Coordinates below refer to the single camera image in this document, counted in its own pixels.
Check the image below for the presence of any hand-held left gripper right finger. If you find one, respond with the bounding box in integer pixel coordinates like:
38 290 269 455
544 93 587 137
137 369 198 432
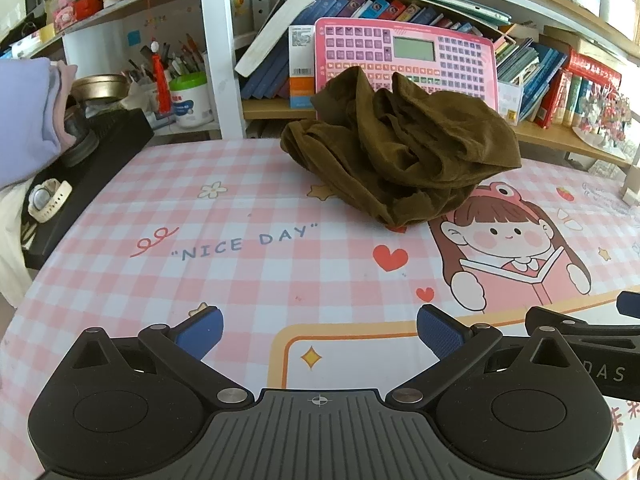
388 304 575 409

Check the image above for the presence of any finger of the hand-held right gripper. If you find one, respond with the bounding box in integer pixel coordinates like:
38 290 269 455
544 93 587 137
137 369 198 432
525 306 640 355
616 291 640 320

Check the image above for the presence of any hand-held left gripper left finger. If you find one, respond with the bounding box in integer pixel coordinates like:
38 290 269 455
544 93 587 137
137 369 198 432
74 305 256 409

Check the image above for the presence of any olive brown garment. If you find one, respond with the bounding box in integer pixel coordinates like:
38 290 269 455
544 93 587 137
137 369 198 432
280 66 522 228

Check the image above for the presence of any pink checked cartoon desk mat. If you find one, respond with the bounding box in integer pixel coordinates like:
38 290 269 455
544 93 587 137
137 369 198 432
0 136 640 466

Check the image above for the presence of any colourful paper decoration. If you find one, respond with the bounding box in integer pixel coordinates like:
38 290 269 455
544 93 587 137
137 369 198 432
572 85 634 149

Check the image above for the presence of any black flat box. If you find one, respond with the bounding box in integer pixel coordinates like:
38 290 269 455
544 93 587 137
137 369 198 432
22 107 155 269

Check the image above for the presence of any white smartwatch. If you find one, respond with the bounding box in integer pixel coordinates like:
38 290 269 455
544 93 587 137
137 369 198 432
27 180 74 224

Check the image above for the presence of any cream cloth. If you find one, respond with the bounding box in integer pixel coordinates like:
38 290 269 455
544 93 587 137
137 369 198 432
0 185 37 307

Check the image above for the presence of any red boxed book set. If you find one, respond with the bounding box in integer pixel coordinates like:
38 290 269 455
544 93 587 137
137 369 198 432
532 50 623 129

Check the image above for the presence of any white plastic tub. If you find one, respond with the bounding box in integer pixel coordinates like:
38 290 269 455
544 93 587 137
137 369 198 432
169 72 214 129

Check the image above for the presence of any dark rounded object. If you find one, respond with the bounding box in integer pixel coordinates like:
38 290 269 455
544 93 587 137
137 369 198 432
62 105 101 168

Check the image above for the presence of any clear plastic case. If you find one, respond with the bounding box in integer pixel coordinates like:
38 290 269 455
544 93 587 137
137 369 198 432
497 80 524 124

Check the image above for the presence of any red tassel ornament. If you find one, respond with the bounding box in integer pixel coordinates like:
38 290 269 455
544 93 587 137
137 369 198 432
149 42 174 114

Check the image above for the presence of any brass round tin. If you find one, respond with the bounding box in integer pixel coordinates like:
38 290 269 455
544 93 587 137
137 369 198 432
70 74 132 104

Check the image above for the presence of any row of blue books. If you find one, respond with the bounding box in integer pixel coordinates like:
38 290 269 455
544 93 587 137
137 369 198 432
240 0 323 101

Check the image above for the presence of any stack of teal books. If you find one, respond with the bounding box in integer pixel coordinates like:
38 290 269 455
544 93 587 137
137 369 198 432
492 25 556 123

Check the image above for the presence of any bunch of pencils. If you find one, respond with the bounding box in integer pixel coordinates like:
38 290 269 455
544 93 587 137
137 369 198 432
125 34 207 86

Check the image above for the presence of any pink folded cloth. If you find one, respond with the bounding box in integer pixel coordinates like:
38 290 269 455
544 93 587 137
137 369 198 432
50 60 79 147

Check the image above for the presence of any black and white box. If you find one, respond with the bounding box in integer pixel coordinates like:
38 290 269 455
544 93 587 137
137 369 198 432
287 25 317 110

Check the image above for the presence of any lavender folded cloth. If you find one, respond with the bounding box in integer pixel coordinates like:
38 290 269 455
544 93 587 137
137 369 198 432
0 57 63 189

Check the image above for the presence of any pink learning tablet toy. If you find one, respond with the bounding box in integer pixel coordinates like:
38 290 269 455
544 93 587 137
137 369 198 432
314 17 498 116

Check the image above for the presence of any thick white book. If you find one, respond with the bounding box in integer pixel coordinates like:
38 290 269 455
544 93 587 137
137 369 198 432
235 0 317 79

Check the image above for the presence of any row of colourful book spines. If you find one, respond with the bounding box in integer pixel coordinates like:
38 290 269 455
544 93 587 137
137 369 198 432
320 0 482 36

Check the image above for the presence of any white shelf frame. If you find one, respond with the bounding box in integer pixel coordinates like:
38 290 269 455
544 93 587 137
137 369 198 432
62 0 275 142

